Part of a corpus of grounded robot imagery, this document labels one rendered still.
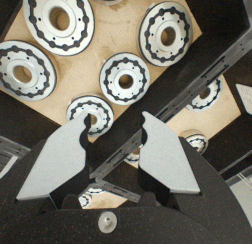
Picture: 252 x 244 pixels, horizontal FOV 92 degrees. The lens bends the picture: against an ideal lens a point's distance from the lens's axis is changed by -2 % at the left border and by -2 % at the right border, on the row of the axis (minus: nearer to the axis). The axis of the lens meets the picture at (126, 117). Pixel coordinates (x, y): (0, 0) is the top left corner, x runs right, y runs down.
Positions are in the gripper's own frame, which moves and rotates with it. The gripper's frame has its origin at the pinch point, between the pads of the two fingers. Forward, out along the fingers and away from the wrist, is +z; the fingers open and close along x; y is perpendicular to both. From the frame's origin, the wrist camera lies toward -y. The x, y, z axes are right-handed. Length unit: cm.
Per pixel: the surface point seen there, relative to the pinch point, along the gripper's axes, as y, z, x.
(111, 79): -0.3, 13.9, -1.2
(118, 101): 4.3, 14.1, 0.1
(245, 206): 223, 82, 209
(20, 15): -10.6, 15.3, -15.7
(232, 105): 9.1, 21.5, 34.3
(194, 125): 14.9, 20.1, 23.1
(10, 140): 7.1, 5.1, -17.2
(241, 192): 216, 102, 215
